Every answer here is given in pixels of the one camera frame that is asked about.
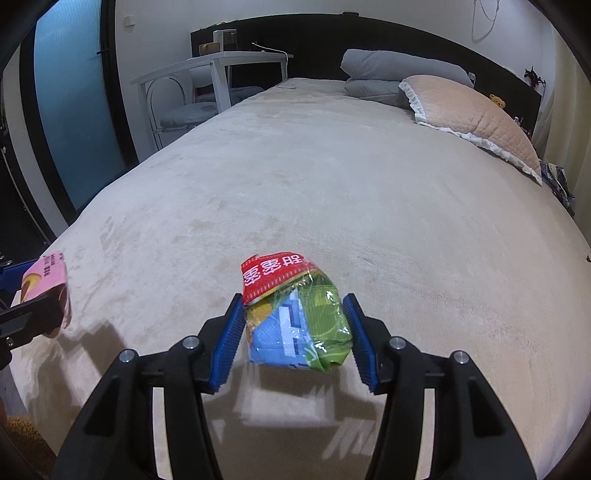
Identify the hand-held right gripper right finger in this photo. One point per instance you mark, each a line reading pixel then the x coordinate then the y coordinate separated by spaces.
pixel 362 346

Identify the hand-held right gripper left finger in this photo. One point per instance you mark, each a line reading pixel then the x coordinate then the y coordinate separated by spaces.
pixel 228 346

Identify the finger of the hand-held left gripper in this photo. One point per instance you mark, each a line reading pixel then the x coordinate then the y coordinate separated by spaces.
pixel 32 318
pixel 9 279

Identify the pink cookie print wrapper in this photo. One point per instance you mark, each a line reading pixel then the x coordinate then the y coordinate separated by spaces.
pixel 46 272

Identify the green blue snack packet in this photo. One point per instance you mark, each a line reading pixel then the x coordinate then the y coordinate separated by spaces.
pixel 295 332

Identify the clear plastic bag red label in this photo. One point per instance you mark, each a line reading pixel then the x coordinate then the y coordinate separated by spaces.
pixel 272 272

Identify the brown fuzzy rug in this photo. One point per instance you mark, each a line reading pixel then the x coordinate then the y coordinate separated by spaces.
pixel 23 438

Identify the bed with beige blanket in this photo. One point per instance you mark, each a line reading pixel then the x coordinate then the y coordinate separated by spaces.
pixel 369 207

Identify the blue glass door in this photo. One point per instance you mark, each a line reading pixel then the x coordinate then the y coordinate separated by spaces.
pixel 74 115

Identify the clear chair with grey cushion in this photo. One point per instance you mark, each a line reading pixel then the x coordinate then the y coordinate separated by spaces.
pixel 189 115

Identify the patterned clothes pile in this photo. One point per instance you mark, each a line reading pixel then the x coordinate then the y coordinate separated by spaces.
pixel 558 184

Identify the small grey pillow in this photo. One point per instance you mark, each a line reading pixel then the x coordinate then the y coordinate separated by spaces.
pixel 374 92

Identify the pink quilted pillow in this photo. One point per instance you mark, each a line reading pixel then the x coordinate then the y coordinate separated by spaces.
pixel 471 115

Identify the small teddy bear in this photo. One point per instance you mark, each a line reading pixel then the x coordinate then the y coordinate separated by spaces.
pixel 497 101

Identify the white side table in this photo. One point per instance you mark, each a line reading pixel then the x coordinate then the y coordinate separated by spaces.
pixel 221 62

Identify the large grey pillow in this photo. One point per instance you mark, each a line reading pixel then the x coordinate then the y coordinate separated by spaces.
pixel 401 64

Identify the small wooden box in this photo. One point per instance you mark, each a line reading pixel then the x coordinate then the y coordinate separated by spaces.
pixel 207 48

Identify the white container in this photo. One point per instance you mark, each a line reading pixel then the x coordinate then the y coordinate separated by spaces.
pixel 225 39

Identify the black headboard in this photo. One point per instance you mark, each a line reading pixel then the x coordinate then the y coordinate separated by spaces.
pixel 323 41

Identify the cream curtain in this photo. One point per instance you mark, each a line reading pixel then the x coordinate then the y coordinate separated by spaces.
pixel 570 115

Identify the dark plant figure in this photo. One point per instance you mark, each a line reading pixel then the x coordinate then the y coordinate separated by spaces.
pixel 534 75

